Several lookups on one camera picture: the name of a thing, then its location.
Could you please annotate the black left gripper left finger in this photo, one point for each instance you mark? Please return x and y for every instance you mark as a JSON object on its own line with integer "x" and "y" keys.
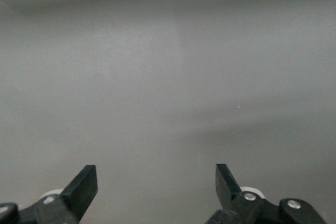
{"x": 78, "y": 190}

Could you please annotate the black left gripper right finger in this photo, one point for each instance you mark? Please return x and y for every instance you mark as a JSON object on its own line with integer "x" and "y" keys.
{"x": 228, "y": 190}

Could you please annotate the dark grey table mat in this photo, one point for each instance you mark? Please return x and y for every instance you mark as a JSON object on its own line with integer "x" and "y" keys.
{"x": 168, "y": 77}

